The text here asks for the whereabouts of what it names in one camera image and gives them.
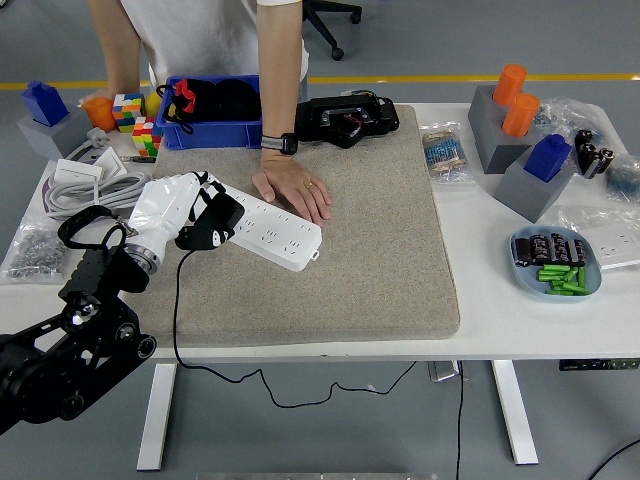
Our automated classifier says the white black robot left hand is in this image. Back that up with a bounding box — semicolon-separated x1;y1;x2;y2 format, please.
127;170;246;261

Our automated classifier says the person's right hand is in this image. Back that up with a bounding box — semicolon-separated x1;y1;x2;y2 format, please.
78;88;121;109

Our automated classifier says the person's left hand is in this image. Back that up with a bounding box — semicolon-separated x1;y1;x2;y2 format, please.
251;149;333;227

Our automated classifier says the white power strip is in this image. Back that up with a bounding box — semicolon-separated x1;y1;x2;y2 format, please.
209;182;324;272

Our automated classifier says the black plug with cord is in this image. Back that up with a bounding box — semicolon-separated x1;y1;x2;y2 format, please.
172;192;419;409

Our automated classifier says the orange cup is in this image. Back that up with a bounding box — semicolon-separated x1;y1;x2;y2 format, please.
81;97;119;132

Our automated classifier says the colourful puzzle cube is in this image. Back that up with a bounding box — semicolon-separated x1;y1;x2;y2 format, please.
112;93;147;134
132;115;166;157

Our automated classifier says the black wristwatch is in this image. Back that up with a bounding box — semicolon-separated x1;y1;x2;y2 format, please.
260;132;300;155

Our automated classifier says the blue house-shaped block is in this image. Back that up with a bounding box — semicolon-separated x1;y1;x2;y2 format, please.
22;79;71;127
523;133;574;184

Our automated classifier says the white square socket panel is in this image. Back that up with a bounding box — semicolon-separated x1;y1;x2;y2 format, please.
93;146;130;180

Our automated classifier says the grey-brown mat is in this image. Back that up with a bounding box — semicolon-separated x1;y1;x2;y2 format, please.
119;103;462;347

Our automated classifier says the blue plastic bin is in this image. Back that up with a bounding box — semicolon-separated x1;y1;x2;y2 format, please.
155;74;265;151

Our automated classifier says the black round pouch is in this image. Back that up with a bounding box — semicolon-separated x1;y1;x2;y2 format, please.
214;78;262;124

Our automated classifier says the black pouch with red trim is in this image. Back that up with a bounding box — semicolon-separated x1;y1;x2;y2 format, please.
157;77;217;135

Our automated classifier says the black machine housing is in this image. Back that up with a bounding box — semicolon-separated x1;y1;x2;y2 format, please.
294;90;401;150

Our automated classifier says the person's torso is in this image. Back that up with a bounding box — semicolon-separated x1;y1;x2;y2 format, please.
117;0;311;104

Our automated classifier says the clear bag of screws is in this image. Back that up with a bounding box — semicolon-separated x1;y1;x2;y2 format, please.
1;222;69;284

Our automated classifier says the black office chair base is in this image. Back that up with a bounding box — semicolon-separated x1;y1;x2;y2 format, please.
302;0;364;62

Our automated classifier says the clear bag of resistors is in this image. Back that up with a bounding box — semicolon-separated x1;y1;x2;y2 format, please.
419;121;476;187

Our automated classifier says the large grey block holder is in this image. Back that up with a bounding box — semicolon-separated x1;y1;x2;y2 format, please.
468;84;544;176

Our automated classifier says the white table leg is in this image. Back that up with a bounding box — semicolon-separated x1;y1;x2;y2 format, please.
492;360;540;466
137;363;179;471

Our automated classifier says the orange cylinder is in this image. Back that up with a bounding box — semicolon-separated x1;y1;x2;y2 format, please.
502;93;543;139
493;63;530;107

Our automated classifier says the silver box under table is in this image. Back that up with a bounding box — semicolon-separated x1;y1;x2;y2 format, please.
428;360;462;384

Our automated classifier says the light blue plate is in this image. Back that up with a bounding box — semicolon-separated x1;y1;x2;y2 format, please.
509;225;605;305

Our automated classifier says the crumpled clear plastic bag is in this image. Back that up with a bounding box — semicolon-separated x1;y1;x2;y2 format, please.
557;204;640;241

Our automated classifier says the bag of black capacitors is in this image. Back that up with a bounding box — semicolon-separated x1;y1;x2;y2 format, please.
574;129;617;180

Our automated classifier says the bag of blue parts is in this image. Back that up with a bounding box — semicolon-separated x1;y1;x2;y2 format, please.
605;153;640;201

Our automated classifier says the black table control panel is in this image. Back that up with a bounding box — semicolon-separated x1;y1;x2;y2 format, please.
559;358;640;372

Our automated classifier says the grey power strip cable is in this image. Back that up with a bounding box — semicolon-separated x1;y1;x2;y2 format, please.
43;125;154;221

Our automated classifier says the white wall switch panel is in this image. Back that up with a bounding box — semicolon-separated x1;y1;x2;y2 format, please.
53;158;105;185

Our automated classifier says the black hanging cable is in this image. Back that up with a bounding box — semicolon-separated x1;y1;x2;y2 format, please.
454;362;471;480

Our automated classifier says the white wall socket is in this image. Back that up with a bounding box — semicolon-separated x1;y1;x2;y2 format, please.
597;232;640;272

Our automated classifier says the black floor cable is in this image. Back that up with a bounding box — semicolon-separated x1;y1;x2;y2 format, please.
588;438;640;480

